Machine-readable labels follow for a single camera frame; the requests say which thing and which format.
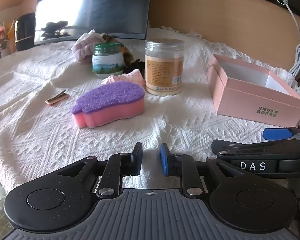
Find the tall clear plastic jar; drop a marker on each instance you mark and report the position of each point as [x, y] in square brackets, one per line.
[163, 67]

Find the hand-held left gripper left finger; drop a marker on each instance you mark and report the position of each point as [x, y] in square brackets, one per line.
[138, 156]

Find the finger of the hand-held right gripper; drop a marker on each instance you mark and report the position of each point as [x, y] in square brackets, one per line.
[252, 148]
[277, 133]

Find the white woven blanket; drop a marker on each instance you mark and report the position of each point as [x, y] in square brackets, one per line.
[165, 112]

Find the black computer monitor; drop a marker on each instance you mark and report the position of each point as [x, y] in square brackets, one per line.
[102, 5]

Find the black rounded container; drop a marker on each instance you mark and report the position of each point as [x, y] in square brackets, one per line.
[25, 32]

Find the brown hair clip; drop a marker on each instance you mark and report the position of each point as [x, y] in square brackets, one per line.
[56, 98]

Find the leopard print scrunchie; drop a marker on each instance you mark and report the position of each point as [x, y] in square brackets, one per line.
[127, 55]

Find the dark hair accessory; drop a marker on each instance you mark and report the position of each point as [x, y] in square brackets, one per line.
[134, 66]

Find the green lid glass jar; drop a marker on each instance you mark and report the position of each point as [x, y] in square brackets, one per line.
[106, 62]

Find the pink and purple sponge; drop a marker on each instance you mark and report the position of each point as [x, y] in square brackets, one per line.
[107, 97]

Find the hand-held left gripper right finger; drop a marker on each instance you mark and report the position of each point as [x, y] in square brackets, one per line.
[165, 161]

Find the pink cardboard box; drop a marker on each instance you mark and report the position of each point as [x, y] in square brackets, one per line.
[252, 101]

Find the light pink cloth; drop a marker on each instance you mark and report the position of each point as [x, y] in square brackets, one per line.
[136, 77]

